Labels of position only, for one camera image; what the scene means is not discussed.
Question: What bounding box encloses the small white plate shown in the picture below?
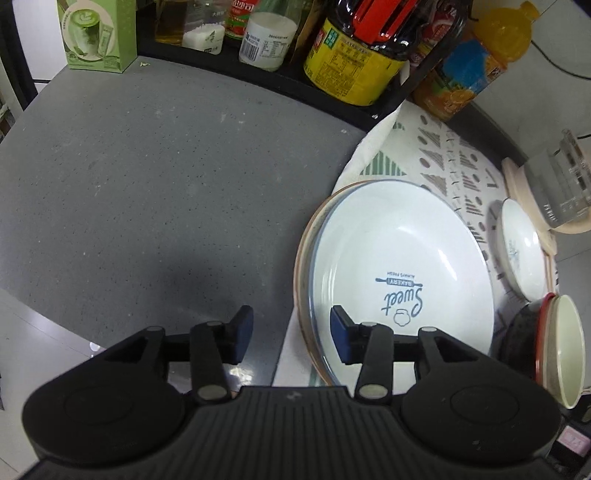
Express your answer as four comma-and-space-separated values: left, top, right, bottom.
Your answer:
501, 198, 550, 303

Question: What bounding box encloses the small white lidded tub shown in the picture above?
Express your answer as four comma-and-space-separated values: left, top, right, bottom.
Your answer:
181, 25, 227, 53

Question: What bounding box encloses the red label sauce bottle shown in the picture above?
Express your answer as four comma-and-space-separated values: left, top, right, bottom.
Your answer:
225, 0, 260, 41

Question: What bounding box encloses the green drink mix box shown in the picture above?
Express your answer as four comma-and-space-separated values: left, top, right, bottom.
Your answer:
56, 0, 138, 75

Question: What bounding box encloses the red and black bowl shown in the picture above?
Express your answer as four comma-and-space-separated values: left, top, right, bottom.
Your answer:
498, 293, 558, 385

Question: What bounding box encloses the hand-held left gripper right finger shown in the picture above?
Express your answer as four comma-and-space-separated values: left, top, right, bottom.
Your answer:
330, 305, 491, 402

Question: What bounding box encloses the patterned fringed table mat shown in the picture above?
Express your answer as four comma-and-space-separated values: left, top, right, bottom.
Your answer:
272, 100, 556, 388

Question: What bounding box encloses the cream bowl with red rim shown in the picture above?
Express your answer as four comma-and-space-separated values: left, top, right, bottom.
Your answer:
539, 294, 587, 409

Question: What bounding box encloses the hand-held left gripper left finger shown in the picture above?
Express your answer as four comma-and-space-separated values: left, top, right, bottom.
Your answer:
104, 305, 254, 405

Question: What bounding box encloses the black metal kitchen rack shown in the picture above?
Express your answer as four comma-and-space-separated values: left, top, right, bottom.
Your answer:
136, 0, 411, 122

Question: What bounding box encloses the black power cable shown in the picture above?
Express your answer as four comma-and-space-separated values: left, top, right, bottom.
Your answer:
530, 39, 591, 80

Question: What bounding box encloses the orange juice bottle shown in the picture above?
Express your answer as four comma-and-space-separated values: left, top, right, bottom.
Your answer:
412, 0, 533, 122

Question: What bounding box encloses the white plate with blue print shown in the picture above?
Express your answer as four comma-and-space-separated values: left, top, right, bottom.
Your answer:
308, 180, 496, 386

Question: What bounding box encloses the white plastic jar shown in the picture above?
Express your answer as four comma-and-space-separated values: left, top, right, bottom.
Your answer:
239, 11, 300, 72

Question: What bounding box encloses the dark oil bottle red handle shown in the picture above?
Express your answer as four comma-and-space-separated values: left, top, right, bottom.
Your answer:
303, 0, 469, 107

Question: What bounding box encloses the white plate with brown rim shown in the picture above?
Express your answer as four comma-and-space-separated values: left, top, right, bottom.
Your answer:
294, 181, 370, 387

